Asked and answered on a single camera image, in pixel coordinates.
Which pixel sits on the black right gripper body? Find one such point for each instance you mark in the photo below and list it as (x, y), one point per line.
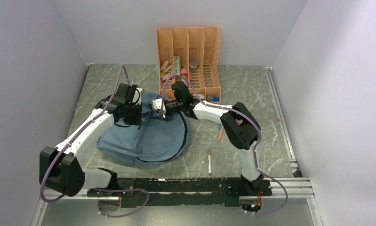
(173, 106)

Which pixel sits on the brown white marker pen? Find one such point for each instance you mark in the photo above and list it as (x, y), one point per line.
(209, 163)

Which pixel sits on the aluminium frame rail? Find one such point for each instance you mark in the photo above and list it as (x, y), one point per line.
(293, 187)

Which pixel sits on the orange plastic file organizer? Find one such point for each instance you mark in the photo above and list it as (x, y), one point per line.
(202, 43)

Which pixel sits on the brown round tape roll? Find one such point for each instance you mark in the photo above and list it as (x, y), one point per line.
(194, 64)

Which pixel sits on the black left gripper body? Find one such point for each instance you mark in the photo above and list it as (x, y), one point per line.
(132, 115)

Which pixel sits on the white stapler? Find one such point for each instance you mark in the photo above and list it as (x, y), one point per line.
(201, 96)

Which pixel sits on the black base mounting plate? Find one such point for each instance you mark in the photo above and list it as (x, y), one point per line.
(176, 200)

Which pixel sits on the blue student backpack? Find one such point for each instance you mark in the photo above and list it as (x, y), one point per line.
(153, 143)

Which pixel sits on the white green card box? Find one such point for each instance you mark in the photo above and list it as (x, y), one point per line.
(176, 64)

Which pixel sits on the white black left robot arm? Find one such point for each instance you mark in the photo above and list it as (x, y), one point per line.
(59, 167)

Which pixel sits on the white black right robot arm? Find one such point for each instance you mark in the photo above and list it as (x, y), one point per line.
(242, 130)

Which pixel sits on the blue cap item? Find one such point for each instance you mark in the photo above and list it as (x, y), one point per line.
(212, 98)

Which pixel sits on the orange pencil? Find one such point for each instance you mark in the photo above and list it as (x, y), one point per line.
(220, 133)

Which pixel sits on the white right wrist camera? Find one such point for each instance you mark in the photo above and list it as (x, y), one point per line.
(159, 107)

